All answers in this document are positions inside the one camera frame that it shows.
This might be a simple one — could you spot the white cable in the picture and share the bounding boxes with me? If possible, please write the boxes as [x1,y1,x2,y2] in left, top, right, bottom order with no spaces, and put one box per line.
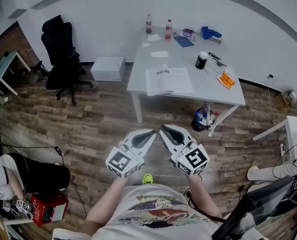
[266,77,280,125]

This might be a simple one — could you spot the small cardboard box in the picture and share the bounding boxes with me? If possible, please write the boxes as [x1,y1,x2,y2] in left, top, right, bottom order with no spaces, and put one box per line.
[278,88,297,109]

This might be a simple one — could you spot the red box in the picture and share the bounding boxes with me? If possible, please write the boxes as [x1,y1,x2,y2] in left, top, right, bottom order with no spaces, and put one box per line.
[29,193,70,227]

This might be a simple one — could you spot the light teal desk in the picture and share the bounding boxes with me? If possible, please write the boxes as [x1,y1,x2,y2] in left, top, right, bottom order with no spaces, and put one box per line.
[0,50,32,97]

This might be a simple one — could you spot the white paper slip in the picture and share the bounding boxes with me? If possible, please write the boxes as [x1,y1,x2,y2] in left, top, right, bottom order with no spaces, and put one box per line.
[150,50,170,59]

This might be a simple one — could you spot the blue cloth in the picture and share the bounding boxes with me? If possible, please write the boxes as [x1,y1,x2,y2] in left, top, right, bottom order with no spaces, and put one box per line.
[200,25,223,41]

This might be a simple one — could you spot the person's left forearm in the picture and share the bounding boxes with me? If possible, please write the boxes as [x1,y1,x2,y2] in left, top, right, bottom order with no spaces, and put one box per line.
[84,177,128,235]

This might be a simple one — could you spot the small white desk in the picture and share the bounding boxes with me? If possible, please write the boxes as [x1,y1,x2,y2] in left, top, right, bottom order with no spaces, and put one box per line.
[252,115,297,160]

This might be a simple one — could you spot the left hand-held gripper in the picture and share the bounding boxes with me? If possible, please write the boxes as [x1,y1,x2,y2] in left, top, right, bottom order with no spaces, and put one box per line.
[105,129,158,179]

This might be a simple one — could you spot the black and silver pen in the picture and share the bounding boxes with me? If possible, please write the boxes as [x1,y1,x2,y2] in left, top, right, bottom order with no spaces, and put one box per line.
[212,57,228,68]

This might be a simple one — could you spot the person's white printed T-shirt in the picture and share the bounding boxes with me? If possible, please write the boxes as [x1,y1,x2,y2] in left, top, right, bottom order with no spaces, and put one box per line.
[52,183,264,240]

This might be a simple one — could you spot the neon yellow shoe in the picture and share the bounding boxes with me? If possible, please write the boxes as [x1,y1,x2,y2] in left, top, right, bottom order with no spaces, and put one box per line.
[141,173,154,185]

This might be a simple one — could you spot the white box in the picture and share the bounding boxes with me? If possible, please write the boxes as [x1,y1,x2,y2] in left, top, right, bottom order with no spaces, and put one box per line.
[90,56,127,83]

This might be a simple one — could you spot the black waste bin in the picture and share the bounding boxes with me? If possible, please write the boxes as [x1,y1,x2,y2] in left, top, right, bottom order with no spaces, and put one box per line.
[190,103,219,133]

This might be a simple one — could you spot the person's right forearm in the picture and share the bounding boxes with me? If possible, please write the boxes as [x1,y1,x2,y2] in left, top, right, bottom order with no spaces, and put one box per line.
[187,175,223,219]

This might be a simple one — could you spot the grey cardboard box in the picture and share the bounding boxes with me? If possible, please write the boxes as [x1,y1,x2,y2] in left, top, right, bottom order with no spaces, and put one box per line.
[208,35,223,45]

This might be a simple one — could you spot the black floor cable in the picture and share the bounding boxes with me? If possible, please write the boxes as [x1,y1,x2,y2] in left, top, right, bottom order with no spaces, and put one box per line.
[0,143,88,217]

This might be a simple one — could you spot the dark blue booklet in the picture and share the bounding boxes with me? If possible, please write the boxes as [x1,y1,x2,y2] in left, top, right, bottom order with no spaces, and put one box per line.
[173,35,196,49]

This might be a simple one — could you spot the white rack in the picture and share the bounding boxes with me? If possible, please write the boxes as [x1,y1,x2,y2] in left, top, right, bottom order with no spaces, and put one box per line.
[3,216,34,240]

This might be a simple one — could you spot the black office chair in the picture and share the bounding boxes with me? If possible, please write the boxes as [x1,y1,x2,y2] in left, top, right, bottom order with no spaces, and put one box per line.
[32,15,94,107]

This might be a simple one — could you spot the black jar with white lid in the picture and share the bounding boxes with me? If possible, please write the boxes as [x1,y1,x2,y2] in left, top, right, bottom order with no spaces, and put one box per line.
[194,50,209,71]

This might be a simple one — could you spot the red drink bottle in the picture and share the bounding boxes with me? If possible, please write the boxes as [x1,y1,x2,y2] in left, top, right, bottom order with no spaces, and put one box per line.
[164,18,173,41]

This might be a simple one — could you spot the white table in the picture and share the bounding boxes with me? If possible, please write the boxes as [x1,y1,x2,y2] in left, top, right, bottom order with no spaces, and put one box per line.
[126,25,247,138]

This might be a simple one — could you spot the cola bottle with red label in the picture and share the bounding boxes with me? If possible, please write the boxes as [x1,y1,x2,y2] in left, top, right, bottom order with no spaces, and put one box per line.
[145,13,153,35]

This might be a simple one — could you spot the white and purple wipes packet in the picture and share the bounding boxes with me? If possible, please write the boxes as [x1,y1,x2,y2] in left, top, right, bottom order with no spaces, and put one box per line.
[175,30,197,40]

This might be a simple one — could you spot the orange packet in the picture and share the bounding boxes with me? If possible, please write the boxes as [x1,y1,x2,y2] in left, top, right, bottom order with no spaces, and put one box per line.
[216,71,237,91]

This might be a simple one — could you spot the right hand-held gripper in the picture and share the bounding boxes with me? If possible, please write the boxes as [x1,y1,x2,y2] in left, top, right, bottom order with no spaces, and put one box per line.
[159,124,211,177]

